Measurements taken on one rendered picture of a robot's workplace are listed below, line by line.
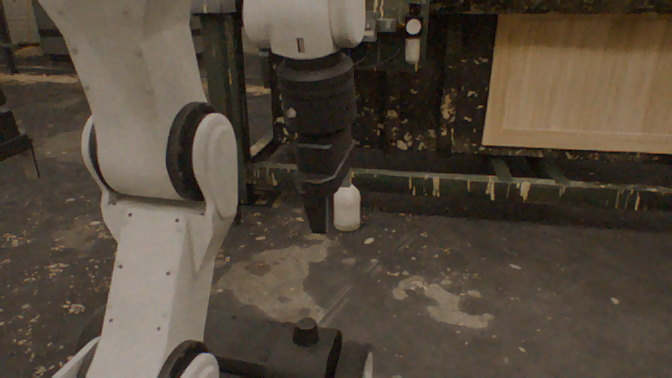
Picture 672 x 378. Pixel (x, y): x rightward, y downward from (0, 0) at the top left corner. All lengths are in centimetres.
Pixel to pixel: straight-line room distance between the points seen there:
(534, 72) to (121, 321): 165
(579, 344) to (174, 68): 114
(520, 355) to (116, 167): 101
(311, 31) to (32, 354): 114
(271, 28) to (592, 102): 165
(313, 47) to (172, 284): 39
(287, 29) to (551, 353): 105
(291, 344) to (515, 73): 139
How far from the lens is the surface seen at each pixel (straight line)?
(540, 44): 197
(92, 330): 112
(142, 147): 67
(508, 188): 185
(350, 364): 92
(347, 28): 50
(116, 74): 65
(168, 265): 72
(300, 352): 92
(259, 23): 53
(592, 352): 139
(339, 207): 172
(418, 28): 158
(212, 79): 168
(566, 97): 202
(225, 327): 103
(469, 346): 129
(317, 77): 52
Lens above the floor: 82
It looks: 22 degrees down
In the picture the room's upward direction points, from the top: straight up
